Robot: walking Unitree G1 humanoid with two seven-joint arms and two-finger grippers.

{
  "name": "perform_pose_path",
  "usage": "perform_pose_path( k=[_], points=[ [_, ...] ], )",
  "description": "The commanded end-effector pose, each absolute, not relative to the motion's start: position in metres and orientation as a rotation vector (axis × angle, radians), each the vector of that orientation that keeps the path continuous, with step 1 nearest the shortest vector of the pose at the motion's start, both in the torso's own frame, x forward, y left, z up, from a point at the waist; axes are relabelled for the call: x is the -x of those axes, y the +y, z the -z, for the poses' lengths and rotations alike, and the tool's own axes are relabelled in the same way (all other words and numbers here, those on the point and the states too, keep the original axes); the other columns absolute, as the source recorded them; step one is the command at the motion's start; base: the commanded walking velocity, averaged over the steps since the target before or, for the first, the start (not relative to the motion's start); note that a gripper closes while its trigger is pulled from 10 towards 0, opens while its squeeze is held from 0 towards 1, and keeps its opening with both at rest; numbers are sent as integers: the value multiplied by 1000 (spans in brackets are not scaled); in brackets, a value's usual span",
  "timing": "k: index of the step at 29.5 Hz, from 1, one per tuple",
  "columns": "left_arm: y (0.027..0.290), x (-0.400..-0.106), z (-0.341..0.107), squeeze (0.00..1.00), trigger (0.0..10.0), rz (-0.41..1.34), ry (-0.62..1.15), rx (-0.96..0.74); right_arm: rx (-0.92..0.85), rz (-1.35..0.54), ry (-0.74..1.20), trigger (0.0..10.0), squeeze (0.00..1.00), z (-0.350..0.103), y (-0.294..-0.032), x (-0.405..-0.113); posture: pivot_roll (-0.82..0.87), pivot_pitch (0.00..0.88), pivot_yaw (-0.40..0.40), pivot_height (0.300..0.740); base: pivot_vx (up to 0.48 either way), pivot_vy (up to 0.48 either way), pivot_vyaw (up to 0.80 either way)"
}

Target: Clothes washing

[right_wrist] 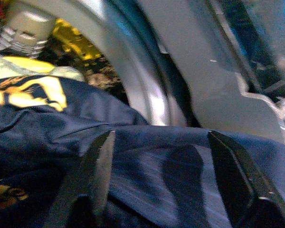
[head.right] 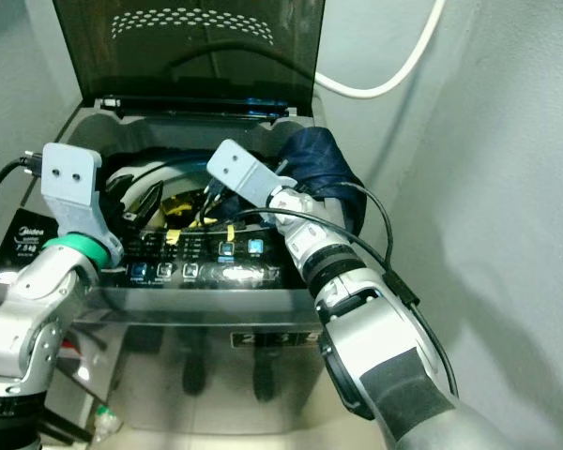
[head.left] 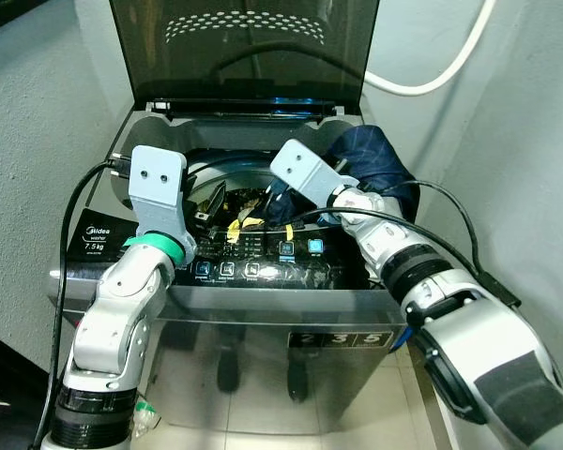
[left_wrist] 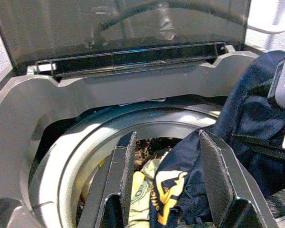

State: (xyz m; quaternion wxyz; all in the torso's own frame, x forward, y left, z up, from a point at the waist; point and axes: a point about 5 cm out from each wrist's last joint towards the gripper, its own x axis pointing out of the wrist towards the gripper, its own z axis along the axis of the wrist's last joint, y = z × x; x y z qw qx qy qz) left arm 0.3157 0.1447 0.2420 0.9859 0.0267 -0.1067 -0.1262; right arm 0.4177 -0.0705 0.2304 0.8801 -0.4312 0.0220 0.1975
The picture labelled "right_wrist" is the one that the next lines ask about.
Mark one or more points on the pale green cloth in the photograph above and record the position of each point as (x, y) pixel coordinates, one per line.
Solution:
(4, 69)

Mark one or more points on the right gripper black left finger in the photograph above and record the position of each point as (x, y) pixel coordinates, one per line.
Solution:
(95, 180)

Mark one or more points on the navy garment with yellow print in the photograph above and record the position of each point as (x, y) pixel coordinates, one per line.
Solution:
(156, 152)

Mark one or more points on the grey top-load washing machine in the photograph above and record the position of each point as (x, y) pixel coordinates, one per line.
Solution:
(216, 95)

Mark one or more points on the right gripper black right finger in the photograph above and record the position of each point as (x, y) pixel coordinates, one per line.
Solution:
(235, 185)

